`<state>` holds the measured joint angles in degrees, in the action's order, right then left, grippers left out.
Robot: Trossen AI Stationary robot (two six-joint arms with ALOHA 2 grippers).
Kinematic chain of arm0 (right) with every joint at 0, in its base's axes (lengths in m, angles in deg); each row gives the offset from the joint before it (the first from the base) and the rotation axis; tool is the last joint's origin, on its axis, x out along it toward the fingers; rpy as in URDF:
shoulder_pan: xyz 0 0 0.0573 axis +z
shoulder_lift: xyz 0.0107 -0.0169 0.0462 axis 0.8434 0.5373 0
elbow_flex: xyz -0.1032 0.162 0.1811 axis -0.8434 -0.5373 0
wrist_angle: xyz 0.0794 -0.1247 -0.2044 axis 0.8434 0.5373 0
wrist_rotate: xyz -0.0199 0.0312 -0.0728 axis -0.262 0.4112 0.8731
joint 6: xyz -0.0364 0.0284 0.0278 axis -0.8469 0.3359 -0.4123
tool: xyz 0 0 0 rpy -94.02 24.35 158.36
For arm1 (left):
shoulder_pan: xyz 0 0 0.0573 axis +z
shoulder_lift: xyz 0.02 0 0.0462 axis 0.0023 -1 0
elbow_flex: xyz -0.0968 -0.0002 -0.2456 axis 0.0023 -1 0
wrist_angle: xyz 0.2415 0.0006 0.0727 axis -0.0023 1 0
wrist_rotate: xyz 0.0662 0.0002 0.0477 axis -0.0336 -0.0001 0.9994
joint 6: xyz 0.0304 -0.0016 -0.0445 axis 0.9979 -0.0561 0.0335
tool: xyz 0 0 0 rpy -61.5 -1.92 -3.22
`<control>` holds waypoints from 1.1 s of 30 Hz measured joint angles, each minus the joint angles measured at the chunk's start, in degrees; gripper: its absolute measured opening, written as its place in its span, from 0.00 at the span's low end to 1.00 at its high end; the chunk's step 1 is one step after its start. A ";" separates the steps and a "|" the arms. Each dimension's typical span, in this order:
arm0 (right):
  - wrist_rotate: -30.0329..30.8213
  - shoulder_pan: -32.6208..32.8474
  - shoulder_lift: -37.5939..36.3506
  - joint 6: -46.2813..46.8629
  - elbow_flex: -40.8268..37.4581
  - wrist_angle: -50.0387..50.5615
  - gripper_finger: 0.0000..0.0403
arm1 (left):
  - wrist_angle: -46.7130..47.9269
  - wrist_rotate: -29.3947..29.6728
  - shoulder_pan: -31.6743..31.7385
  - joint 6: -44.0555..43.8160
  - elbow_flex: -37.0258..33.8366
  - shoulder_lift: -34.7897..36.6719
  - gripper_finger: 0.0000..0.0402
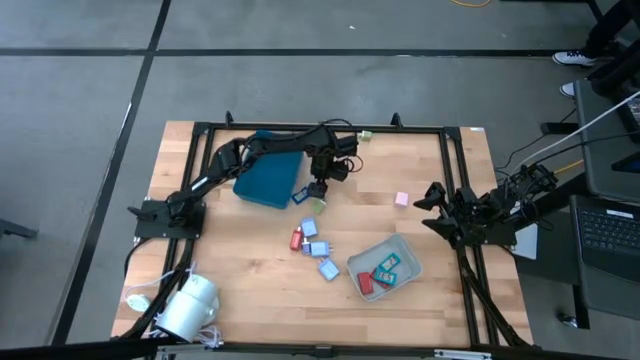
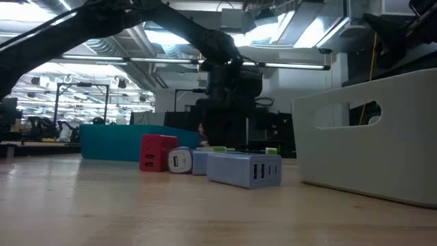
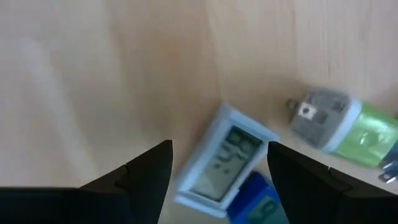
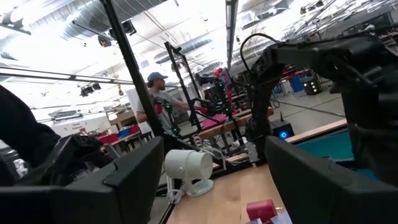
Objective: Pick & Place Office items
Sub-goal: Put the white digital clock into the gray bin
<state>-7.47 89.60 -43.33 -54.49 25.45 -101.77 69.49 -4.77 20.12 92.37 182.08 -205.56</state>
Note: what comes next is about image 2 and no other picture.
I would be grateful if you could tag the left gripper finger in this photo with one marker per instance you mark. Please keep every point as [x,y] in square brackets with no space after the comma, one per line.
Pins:
[213,126]
[235,131]

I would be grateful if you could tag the green white plug charger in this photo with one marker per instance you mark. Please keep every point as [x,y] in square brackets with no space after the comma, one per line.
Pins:
[271,150]
[215,149]

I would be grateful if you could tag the light blue box charger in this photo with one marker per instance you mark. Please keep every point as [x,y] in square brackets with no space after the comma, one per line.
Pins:
[199,163]
[244,169]

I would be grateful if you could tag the white blue USB charger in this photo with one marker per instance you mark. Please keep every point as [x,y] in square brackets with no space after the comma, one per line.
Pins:
[180,160]

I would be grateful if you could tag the red box charger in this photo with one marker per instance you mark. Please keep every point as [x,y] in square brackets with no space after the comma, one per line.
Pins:
[157,152]

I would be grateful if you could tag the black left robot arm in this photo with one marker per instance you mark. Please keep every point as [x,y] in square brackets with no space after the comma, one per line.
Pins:
[41,46]

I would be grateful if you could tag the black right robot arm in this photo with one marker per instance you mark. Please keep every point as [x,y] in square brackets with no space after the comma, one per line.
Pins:
[423,24]

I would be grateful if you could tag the person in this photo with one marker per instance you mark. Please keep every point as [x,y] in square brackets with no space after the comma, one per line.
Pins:
[201,133]

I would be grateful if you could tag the black partition panels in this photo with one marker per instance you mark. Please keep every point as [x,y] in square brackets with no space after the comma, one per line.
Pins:
[273,130]

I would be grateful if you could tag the grey board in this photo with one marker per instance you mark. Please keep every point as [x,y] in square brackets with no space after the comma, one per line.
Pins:
[147,118]

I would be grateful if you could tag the suspended linear light fixture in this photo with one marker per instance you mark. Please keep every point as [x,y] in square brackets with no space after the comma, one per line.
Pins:
[157,60]

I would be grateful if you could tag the teal plastic bin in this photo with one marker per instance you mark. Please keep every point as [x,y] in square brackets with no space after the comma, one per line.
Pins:
[109,141]

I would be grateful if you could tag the black round object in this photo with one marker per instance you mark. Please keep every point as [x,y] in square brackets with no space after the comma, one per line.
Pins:
[98,120]

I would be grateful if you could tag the neighbouring wooden table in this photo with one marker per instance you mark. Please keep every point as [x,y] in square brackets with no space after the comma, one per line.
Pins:
[41,148]

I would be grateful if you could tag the black monitor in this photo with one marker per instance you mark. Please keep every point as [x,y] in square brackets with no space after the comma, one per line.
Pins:
[8,114]

